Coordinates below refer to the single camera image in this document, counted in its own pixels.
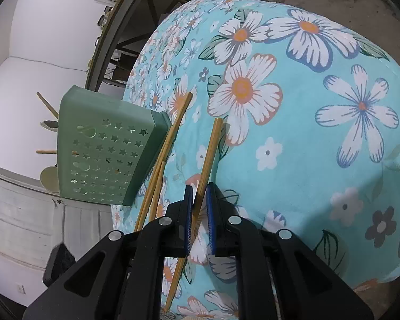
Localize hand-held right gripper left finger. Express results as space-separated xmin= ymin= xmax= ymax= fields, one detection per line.
xmin=23 ymin=184 xmax=194 ymax=320

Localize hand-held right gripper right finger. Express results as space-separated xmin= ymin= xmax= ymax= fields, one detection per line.
xmin=205 ymin=183 xmax=375 ymax=320

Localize green utensil holder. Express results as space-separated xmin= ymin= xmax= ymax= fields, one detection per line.
xmin=56 ymin=85 xmax=173 ymax=206

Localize white panel door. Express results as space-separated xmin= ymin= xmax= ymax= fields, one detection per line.
xmin=0 ymin=170 xmax=112 ymax=294

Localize floral blue blanket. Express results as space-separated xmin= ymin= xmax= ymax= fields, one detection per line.
xmin=110 ymin=0 xmax=400 ymax=320

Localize wooden table with white legs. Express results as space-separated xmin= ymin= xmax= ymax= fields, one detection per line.
xmin=85 ymin=0 xmax=201 ymax=94

